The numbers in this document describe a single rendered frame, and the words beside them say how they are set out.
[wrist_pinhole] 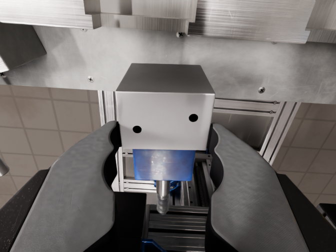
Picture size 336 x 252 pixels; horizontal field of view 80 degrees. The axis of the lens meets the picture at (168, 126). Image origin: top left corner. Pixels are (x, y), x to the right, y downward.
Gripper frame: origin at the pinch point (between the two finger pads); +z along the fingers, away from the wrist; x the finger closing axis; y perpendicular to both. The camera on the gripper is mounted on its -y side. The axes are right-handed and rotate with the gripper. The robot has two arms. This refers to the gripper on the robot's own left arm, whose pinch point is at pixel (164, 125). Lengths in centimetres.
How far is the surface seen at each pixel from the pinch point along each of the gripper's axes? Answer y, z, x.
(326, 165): 82, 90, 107
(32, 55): -1.9, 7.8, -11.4
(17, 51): -2.5, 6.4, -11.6
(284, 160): 79, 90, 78
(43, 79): 0.9, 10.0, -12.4
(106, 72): 0.0, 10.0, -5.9
